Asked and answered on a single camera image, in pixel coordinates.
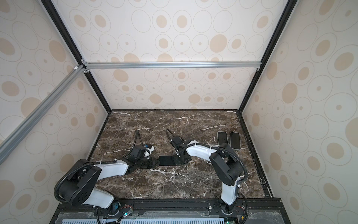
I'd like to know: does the pink phone case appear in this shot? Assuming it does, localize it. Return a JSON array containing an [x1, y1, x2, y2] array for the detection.
[[158, 155, 178, 167]]

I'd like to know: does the black phone silver edge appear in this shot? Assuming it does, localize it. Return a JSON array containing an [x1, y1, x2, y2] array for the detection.
[[217, 131, 228, 145]]

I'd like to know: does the black phone white edge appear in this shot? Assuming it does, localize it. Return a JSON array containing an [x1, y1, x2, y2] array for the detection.
[[230, 132, 241, 150]]

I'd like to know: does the black phone purple edge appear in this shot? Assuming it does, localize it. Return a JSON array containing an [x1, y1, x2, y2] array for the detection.
[[158, 155, 176, 166]]

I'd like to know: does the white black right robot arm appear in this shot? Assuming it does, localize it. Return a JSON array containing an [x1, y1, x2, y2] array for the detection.
[[170, 136, 248, 206]]

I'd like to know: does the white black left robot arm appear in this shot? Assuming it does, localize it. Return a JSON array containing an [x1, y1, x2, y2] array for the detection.
[[54, 144, 158, 210]]

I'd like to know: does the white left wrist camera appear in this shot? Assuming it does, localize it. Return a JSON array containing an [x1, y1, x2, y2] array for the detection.
[[144, 144, 155, 157]]

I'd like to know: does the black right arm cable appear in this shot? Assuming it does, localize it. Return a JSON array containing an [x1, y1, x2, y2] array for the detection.
[[165, 128, 249, 185]]

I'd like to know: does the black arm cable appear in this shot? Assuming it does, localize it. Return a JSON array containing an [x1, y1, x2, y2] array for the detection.
[[54, 130, 145, 202], [165, 128, 249, 185]]

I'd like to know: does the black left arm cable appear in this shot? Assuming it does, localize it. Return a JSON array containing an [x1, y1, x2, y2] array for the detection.
[[54, 130, 145, 202]]

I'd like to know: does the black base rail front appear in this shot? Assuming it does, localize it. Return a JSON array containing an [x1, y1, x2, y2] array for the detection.
[[50, 197, 290, 224]]

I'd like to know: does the aluminium rail back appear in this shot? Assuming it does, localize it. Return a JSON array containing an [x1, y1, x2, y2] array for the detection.
[[84, 61, 261, 69]]

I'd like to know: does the aluminium rail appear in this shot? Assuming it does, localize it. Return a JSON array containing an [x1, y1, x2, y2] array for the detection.
[[84, 61, 261, 69], [1, 65, 85, 163]]

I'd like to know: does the aluminium rail left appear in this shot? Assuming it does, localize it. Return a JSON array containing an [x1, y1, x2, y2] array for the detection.
[[1, 65, 85, 163]]

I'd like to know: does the black corner frame post left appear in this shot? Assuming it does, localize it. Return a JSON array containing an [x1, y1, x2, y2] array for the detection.
[[40, 0, 112, 114]]

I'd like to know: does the black corner frame post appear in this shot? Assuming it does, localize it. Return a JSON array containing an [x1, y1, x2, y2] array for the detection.
[[238, 0, 297, 114], [40, 0, 112, 114]]

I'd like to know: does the black corner frame post right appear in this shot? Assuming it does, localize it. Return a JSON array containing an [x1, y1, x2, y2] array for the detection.
[[238, 0, 297, 114]]

